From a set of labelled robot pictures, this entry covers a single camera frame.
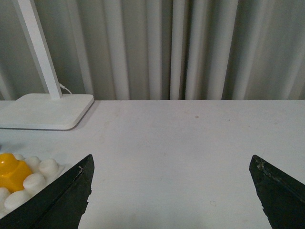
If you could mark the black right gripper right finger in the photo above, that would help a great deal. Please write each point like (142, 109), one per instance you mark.
(282, 196)

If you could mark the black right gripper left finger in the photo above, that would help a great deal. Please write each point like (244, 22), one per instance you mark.
(58, 206)

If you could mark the yellow two-stud block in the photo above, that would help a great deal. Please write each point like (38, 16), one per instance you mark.
(13, 172)

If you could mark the white desk lamp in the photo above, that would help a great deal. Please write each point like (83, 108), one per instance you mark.
(50, 111)

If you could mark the grey pleated curtain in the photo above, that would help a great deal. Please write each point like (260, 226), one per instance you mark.
(177, 49)

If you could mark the white studded base plate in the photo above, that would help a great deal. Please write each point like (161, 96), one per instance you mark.
(43, 173)

